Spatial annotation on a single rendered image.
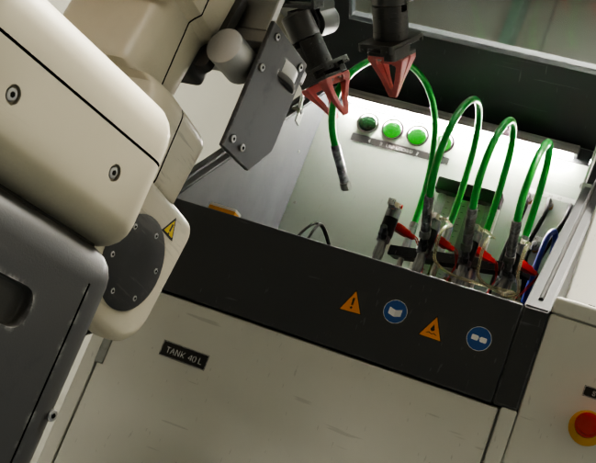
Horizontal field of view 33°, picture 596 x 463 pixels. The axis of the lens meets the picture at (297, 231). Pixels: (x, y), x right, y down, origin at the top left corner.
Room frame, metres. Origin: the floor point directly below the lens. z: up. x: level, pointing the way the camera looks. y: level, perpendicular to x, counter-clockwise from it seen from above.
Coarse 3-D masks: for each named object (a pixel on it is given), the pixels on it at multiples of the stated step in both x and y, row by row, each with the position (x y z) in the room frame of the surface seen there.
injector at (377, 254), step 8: (384, 216) 1.83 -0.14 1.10; (392, 216) 1.82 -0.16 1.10; (384, 224) 1.81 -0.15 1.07; (392, 224) 1.82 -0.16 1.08; (384, 232) 1.81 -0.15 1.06; (392, 232) 1.83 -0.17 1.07; (384, 240) 1.82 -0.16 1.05; (376, 248) 1.83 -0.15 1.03; (384, 248) 1.83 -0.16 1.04; (376, 256) 1.83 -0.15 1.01
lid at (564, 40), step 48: (336, 0) 2.04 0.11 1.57; (432, 0) 1.94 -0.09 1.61; (480, 0) 1.89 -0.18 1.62; (528, 0) 1.84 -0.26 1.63; (576, 0) 1.79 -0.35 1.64; (336, 48) 2.14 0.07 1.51; (432, 48) 2.01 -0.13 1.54; (480, 48) 1.96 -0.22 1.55; (528, 48) 1.92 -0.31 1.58; (576, 48) 1.87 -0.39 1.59; (480, 96) 2.05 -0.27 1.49; (528, 96) 1.99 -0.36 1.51; (576, 96) 1.94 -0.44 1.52
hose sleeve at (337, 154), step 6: (336, 150) 1.78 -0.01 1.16; (336, 156) 1.78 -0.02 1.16; (342, 156) 1.79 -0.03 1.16; (336, 162) 1.79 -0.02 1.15; (342, 162) 1.79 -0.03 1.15; (336, 168) 1.81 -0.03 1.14; (342, 168) 1.80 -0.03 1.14; (342, 174) 1.81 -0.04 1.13; (342, 180) 1.82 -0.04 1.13; (348, 180) 1.82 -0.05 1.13
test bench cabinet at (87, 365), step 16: (96, 336) 1.70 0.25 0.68; (96, 352) 1.70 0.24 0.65; (336, 352) 1.59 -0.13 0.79; (80, 368) 1.70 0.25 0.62; (384, 368) 1.56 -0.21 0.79; (80, 384) 1.70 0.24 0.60; (432, 384) 1.54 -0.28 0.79; (64, 400) 1.70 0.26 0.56; (80, 400) 1.70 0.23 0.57; (64, 416) 1.70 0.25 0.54; (512, 416) 1.48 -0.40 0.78; (64, 432) 1.70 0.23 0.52; (496, 432) 1.48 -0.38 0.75; (48, 448) 1.70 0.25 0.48; (496, 448) 1.48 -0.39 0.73
